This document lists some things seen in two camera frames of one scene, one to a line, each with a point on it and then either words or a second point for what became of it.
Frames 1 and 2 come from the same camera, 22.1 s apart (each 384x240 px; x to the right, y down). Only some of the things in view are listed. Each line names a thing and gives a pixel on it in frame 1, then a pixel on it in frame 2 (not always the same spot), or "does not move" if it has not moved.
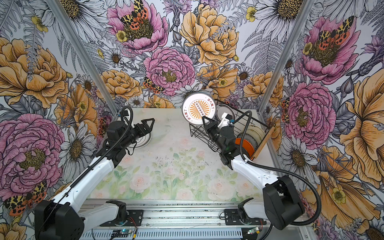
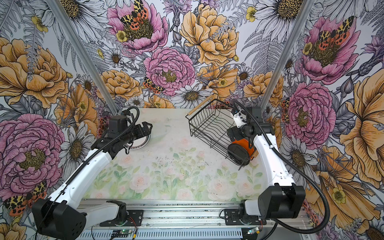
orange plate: [247, 145] does not move
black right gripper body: [213, 131] → [239, 133]
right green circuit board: [253, 230] does not move
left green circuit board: [120, 233] does not move
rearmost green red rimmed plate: [221, 109] → [139, 143]
